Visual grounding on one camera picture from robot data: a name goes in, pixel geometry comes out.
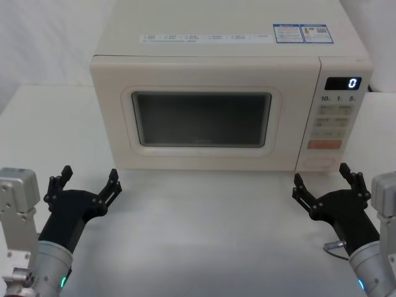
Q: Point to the white table cloth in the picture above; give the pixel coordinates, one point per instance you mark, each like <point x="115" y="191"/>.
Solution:
<point x="198" y="232"/>

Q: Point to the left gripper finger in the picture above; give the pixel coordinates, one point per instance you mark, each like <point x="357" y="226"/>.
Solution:
<point x="53" y="188"/>
<point x="111" y="188"/>

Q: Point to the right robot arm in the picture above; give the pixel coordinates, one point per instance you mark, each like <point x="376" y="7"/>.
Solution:
<point x="383" y="216"/>

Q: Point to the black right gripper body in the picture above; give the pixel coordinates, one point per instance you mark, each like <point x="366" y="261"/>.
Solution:
<point x="346" y="213"/>

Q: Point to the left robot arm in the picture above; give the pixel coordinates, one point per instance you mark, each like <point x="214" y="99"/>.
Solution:
<point x="21" y="216"/>

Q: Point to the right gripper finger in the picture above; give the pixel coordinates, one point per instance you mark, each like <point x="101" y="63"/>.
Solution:
<point x="357" y="184"/>
<point x="303" y="193"/>

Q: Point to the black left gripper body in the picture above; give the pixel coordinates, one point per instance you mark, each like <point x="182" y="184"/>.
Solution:
<point x="69" y="213"/>

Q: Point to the cream microwave oven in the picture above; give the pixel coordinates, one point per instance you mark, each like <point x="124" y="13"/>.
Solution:
<point x="201" y="71"/>

